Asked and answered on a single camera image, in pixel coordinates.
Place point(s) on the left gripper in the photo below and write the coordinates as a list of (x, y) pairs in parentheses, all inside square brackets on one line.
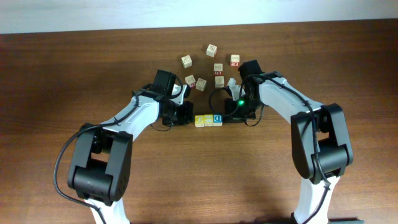
[(188, 116)]

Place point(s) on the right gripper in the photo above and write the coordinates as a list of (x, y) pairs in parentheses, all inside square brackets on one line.
[(232, 112)]

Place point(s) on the blue D wooden block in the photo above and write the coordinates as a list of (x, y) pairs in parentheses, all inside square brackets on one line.
[(217, 120)]

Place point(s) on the yellow O wooden block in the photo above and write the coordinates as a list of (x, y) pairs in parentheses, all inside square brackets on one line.
[(199, 121)]

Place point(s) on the yellow blue wooden block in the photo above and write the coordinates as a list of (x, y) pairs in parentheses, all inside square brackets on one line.
[(208, 120)]

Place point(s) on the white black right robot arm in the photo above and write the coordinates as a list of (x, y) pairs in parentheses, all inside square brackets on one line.
[(321, 147)]

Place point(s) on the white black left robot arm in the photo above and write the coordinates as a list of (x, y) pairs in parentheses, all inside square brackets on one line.
[(101, 163)]

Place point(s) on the green A wooden block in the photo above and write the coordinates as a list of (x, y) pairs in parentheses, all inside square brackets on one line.
[(219, 81)]

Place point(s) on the K wooden block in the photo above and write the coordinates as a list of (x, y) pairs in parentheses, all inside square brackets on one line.
[(190, 81)]

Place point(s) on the tilted red-sided wooden block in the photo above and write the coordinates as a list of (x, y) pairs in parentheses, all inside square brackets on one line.
[(201, 84)]

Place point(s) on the middle red wooden block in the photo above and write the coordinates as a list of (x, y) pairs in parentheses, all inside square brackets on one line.
[(218, 69)]

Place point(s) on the far right red block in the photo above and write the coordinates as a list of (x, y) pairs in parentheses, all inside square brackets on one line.
[(234, 60)]

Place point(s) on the green R wooden block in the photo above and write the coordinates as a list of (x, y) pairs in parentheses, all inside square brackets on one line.
[(186, 61)]

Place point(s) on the top wooden block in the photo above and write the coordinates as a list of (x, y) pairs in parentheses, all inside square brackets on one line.
[(211, 50)]

